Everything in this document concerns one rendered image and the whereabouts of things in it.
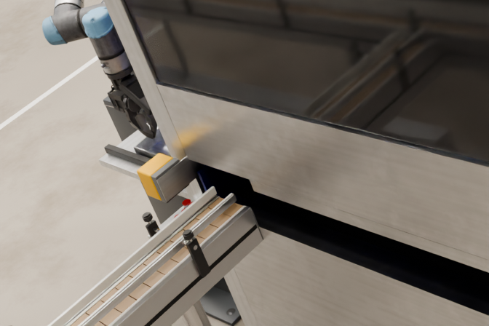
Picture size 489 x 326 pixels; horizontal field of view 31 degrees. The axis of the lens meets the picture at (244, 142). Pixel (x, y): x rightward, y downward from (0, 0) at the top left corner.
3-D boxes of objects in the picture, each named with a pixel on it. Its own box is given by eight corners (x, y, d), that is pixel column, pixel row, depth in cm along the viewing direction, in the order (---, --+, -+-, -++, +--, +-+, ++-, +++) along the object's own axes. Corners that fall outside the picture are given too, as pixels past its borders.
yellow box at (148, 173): (190, 184, 193) (179, 158, 189) (167, 204, 189) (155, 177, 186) (169, 177, 198) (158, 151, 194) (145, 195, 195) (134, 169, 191)
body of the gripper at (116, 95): (136, 96, 229) (118, 57, 222) (156, 102, 222) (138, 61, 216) (114, 112, 225) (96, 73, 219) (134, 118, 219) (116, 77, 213)
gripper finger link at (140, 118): (142, 134, 230) (129, 105, 225) (156, 138, 226) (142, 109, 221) (134, 141, 229) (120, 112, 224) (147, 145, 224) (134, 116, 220)
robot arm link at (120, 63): (132, 46, 214) (108, 63, 210) (140, 62, 216) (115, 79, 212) (115, 43, 219) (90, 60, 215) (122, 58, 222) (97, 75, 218)
